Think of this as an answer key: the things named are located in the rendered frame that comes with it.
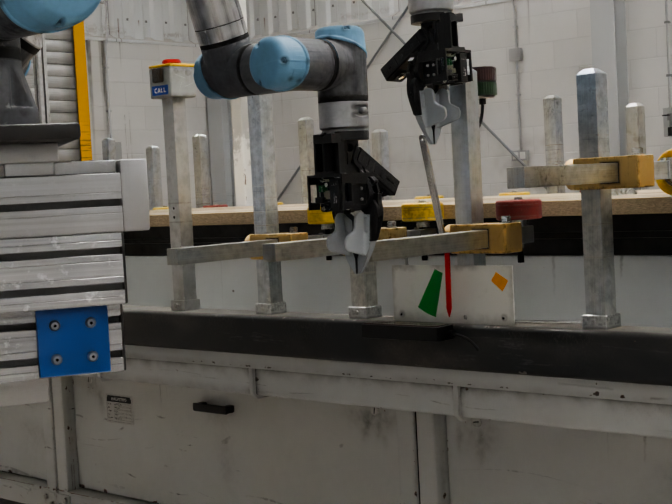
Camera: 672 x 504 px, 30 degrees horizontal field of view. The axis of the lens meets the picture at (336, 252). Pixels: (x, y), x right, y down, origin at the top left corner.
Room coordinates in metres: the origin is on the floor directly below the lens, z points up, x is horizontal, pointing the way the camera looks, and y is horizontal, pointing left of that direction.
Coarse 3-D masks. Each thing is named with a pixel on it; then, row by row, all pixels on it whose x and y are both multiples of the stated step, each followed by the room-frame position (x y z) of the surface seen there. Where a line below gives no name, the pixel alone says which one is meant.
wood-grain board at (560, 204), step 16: (640, 192) 2.62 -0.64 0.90; (656, 192) 2.53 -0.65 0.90; (192, 208) 3.94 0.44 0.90; (208, 208) 3.73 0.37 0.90; (224, 208) 3.54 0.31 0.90; (240, 208) 3.37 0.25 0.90; (288, 208) 2.94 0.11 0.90; (304, 208) 2.82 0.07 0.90; (384, 208) 2.51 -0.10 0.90; (400, 208) 2.49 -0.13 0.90; (448, 208) 2.40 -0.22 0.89; (544, 208) 2.26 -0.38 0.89; (560, 208) 2.24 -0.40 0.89; (576, 208) 2.21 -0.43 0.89; (624, 208) 2.15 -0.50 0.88; (640, 208) 2.13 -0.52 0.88; (656, 208) 2.11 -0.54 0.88; (160, 224) 2.99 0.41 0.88; (192, 224) 2.91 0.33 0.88; (208, 224) 2.87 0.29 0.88; (224, 224) 2.84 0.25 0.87; (240, 224) 2.80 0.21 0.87
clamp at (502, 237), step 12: (456, 228) 2.14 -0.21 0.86; (468, 228) 2.13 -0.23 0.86; (480, 228) 2.11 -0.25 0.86; (492, 228) 2.09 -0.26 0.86; (504, 228) 2.08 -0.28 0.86; (516, 228) 2.10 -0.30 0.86; (492, 240) 2.09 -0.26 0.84; (504, 240) 2.08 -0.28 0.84; (516, 240) 2.10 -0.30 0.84; (456, 252) 2.15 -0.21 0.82; (468, 252) 2.13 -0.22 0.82; (480, 252) 2.11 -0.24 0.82; (492, 252) 2.09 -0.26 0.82; (504, 252) 2.08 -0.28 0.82
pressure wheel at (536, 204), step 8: (504, 200) 2.17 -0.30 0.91; (512, 200) 2.16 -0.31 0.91; (520, 200) 2.16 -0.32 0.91; (528, 200) 2.16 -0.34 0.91; (536, 200) 2.17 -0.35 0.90; (496, 208) 2.19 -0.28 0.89; (504, 208) 2.17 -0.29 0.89; (512, 208) 2.16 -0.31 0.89; (520, 208) 2.16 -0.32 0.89; (528, 208) 2.16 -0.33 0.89; (536, 208) 2.17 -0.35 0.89; (496, 216) 2.19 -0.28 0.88; (512, 216) 2.16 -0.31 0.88; (520, 216) 2.16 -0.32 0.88; (528, 216) 2.16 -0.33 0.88; (536, 216) 2.16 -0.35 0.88; (520, 256) 2.19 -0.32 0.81
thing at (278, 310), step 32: (128, 320) 2.74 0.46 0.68; (160, 320) 2.67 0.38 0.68; (192, 320) 2.60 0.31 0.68; (224, 320) 2.53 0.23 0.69; (256, 320) 2.47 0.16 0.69; (288, 320) 2.41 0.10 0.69; (320, 320) 2.35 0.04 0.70; (352, 320) 2.30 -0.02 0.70; (384, 320) 2.25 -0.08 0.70; (608, 320) 1.96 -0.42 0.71; (256, 352) 2.47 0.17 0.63; (288, 352) 2.41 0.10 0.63; (320, 352) 2.35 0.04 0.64; (352, 352) 2.30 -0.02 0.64; (384, 352) 2.24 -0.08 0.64; (416, 352) 2.19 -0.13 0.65; (448, 352) 2.15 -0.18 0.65; (480, 352) 2.10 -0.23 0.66; (512, 352) 2.06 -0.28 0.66; (544, 352) 2.01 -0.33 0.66; (576, 352) 1.97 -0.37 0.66; (608, 352) 1.93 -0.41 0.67; (640, 352) 1.90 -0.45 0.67
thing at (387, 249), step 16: (384, 240) 1.91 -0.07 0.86; (400, 240) 1.93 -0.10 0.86; (416, 240) 1.96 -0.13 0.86; (432, 240) 1.99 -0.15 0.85; (448, 240) 2.02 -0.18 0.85; (464, 240) 2.05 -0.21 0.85; (480, 240) 2.08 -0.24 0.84; (528, 240) 2.18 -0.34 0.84; (384, 256) 1.90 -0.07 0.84; (400, 256) 1.93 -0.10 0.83; (416, 256) 1.96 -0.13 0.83
